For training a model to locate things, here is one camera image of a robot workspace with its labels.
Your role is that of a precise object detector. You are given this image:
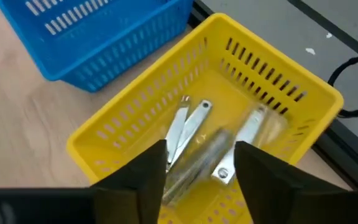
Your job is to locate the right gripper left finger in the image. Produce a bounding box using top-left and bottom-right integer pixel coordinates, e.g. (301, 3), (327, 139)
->
(0, 139), (168, 224)

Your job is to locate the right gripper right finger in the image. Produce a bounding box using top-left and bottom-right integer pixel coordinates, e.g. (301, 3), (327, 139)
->
(234, 141), (358, 224)

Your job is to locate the silver nail clipper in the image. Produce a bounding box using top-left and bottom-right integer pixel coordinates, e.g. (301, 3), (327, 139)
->
(162, 126), (236, 206)
(211, 104), (288, 185)
(165, 95), (213, 170)

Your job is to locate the yellow plastic basket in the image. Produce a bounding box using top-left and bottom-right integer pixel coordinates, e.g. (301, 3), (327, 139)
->
(66, 12), (345, 224)

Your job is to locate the blue plastic basket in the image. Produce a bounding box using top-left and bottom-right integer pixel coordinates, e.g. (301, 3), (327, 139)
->
(0, 0), (195, 93)

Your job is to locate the black coiled cable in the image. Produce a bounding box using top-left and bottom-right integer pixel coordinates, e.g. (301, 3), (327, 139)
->
(327, 54), (358, 119)

